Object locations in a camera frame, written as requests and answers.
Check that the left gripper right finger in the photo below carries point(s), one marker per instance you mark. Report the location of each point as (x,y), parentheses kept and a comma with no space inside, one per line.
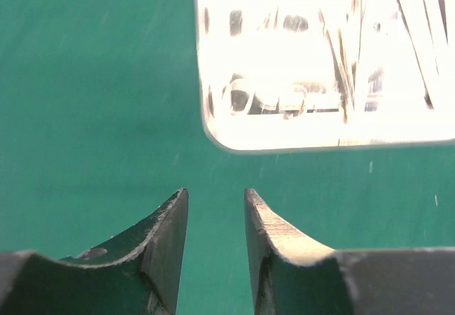
(292,273)

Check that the green surgical cloth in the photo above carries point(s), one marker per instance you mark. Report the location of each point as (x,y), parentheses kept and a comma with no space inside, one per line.
(100,124)

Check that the stainless steel instrument tray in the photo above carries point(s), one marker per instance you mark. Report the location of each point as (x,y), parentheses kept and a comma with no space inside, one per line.
(396,108)

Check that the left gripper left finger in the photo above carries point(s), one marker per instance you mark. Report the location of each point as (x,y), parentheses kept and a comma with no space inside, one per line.
(135,272)

